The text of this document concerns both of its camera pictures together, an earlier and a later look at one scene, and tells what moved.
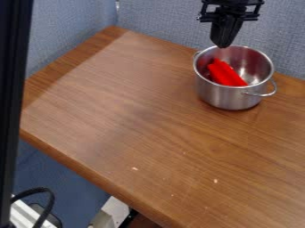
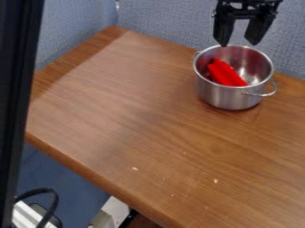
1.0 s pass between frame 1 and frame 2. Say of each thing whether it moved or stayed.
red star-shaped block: stayed
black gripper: moved
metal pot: stayed
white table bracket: stayed
